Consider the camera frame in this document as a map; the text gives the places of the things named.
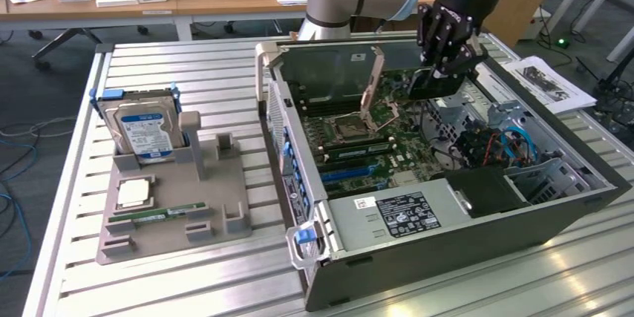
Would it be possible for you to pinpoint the grey parts rack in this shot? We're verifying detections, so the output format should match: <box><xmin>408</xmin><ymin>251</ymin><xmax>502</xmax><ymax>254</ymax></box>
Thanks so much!
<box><xmin>95</xmin><ymin>111</ymin><xmax>256</xmax><ymax>267</ymax></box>

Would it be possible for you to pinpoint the silver socket cover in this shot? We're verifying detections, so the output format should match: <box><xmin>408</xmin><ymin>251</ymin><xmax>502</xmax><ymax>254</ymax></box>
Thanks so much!
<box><xmin>369</xmin><ymin>96</ymin><xmax>404</xmax><ymax>133</ymax></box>

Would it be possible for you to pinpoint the black power wire bundle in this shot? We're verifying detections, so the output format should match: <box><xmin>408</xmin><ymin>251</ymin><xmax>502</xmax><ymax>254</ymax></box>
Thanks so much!
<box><xmin>433</xmin><ymin>129</ymin><xmax>492</xmax><ymax>169</ymax></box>

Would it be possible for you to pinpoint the printed paper stack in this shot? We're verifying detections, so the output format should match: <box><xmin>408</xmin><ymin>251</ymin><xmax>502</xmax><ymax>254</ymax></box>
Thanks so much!
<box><xmin>502</xmin><ymin>55</ymin><xmax>600</xmax><ymax>114</ymax></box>

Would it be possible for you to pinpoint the CPU socket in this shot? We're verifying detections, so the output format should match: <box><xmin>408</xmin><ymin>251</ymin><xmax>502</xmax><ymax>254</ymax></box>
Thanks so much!
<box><xmin>330</xmin><ymin>111</ymin><xmax>374</xmax><ymax>139</ymax></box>

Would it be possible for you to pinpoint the RAM stick with white label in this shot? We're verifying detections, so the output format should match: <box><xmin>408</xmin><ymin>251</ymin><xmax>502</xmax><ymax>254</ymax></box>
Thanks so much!
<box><xmin>325</xmin><ymin>142</ymin><xmax>396</xmax><ymax>160</ymax></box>

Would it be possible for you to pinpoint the green RAM stick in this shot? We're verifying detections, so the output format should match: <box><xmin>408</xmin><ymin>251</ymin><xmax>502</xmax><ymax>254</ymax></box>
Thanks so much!
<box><xmin>109</xmin><ymin>202</ymin><xmax>208</xmax><ymax>224</ymax></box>

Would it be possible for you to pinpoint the silver disk bay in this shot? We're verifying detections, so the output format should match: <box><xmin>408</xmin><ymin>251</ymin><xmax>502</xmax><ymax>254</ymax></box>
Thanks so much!
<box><xmin>505</xmin><ymin>157</ymin><xmax>595</xmax><ymax>206</ymax></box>

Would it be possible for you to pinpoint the grey power supply unit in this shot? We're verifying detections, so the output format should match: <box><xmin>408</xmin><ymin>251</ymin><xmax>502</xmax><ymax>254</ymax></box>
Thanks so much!
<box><xmin>326</xmin><ymin>177</ymin><xmax>472</xmax><ymax>253</ymax></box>

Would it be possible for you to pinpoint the grey base with casters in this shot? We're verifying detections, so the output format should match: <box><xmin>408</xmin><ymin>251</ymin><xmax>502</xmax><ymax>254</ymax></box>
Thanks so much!
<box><xmin>27</xmin><ymin>27</ymin><xmax>106</xmax><ymax>71</ymax></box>

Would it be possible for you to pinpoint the white floor cable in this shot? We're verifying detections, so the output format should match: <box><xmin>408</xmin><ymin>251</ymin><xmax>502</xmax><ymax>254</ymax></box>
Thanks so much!
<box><xmin>0</xmin><ymin>114</ymin><xmax>75</xmax><ymax>139</ymax></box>

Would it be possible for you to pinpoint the red thin wire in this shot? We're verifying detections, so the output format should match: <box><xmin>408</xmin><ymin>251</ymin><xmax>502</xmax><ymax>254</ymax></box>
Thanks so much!
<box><xmin>482</xmin><ymin>133</ymin><xmax>502</xmax><ymax>166</ymax></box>

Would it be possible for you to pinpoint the blue floor cable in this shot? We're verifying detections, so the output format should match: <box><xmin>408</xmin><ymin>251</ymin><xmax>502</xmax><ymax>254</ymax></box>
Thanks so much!
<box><xmin>0</xmin><ymin>138</ymin><xmax>41</xmax><ymax>281</ymax></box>

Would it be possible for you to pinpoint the green motherboard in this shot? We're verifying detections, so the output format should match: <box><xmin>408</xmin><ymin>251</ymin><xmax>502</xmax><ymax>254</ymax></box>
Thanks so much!
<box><xmin>297</xmin><ymin>88</ymin><xmax>450</xmax><ymax>201</ymax></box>

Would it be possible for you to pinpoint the silver CPU chip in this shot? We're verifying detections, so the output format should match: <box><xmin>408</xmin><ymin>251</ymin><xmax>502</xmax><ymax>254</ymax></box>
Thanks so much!
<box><xmin>114</xmin><ymin>179</ymin><xmax>159</xmax><ymax>211</ymax></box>

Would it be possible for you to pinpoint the black tripod stand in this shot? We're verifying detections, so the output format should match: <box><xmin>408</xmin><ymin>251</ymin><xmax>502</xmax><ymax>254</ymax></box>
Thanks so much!
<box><xmin>577</xmin><ymin>53</ymin><xmax>634</xmax><ymax>127</ymax></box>

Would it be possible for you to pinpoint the white box with red dot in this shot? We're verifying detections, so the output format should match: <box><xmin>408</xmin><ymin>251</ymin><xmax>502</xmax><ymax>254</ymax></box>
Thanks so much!
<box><xmin>525</xmin><ymin>4</ymin><xmax>552</xmax><ymax>42</ymax></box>

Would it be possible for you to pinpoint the blue data wire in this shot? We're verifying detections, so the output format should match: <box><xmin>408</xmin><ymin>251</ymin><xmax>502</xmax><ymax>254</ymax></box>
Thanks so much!
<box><xmin>498</xmin><ymin>127</ymin><xmax>541</xmax><ymax>168</ymax></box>

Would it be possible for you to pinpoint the open black PC case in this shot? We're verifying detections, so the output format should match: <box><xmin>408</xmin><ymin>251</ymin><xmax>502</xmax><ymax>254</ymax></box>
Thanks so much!
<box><xmin>256</xmin><ymin>33</ymin><xmax>633</xmax><ymax>313</ymax></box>

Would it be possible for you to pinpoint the white desk frame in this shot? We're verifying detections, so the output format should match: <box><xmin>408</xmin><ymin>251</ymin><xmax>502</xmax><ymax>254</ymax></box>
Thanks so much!
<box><xmin>543</xmin><ymin>0</ymin><xmax>634</xmax><ymax>62</ymax></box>

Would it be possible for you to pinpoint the perforated silver drive cage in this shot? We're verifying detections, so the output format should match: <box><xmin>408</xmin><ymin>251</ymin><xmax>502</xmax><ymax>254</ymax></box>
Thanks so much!
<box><xmin>425</xmin><ymin>70</ymin><xmax>502</xmax><ymax>136</ymax></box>

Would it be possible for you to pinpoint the hard disk with blue caddy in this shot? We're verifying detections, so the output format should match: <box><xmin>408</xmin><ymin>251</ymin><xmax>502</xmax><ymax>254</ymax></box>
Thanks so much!
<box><xmin>87</xmin><ymin>85</ymin><xmax>187</xmax><ymax>166</ymax></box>

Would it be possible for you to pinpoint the blue expansion slot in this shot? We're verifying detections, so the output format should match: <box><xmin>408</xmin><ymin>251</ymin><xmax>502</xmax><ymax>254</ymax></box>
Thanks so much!
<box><xmin>321</xmin><ymin>172</ymin><xmax>381</xmax><ymax>186</ymax></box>
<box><xmin>320</xmin><ymin>166</ymin><xmax>376</xmax><ymax>177</ymax></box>

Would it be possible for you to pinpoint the silver chipset heatsink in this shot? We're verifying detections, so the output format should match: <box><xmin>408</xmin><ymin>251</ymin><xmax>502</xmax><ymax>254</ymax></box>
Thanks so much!
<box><xmin>394</xmin><ymin>171</ymin><xmax>428</xmax><ymax>186</ymax></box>

